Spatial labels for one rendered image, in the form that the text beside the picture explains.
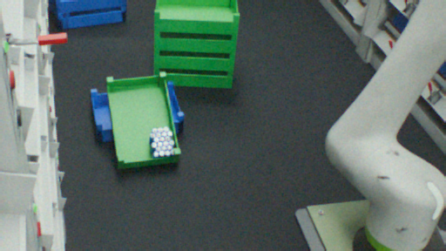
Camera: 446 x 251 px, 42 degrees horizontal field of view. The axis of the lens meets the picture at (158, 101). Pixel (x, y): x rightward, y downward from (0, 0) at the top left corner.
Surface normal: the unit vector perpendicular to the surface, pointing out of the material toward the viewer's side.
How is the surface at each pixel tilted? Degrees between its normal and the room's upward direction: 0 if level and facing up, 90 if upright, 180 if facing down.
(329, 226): 0
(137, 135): 26
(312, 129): 0
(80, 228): 0
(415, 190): 16
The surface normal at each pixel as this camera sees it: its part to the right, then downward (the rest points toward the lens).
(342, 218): 0.01, -0.78
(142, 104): 0.09, -0.43
